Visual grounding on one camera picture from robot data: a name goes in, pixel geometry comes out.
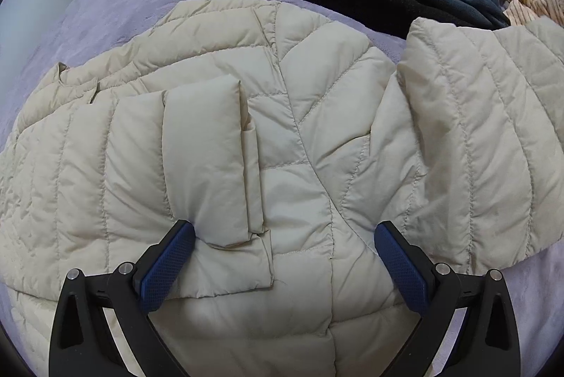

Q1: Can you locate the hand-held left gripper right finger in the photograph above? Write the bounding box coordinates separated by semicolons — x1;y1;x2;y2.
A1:
374;220;521;377

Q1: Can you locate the cream puffer jacket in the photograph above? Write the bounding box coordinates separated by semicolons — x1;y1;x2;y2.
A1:
0;0;564;377

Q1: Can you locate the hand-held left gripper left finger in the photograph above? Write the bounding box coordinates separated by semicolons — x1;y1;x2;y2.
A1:
48;219;197;377

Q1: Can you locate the purple fleece blanket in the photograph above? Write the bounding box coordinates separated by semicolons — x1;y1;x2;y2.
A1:
0;0;564;377

